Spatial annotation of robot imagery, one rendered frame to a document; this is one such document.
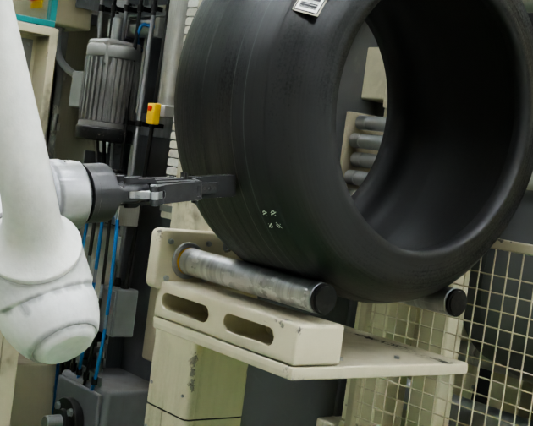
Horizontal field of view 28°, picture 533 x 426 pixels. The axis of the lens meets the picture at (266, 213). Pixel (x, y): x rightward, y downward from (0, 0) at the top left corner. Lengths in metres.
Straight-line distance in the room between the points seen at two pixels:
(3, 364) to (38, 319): 0.92
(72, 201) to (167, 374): 0.67
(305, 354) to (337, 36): 0.44
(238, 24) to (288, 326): 0.42
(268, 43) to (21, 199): 0.47
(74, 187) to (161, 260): 0.46
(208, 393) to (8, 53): 0.96
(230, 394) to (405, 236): 0.42
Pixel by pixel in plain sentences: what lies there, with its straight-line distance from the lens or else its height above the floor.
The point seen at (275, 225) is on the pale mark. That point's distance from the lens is 1.45.
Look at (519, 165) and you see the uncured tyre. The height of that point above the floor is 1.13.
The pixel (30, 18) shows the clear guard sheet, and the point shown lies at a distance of 2.00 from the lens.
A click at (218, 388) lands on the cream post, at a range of 1.88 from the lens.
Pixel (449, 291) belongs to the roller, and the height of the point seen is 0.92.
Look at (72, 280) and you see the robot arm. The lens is 1.13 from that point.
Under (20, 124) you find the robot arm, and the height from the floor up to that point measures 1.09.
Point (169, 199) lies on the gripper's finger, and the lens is 1.35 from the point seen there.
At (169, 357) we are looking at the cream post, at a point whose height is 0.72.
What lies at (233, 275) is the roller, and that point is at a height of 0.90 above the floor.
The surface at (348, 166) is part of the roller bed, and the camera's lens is 2.15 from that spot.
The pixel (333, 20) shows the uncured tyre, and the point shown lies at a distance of 1.41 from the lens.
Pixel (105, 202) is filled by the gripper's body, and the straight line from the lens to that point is 1.32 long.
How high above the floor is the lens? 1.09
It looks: 3 degrees down
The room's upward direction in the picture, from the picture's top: 8 degrees clockwise
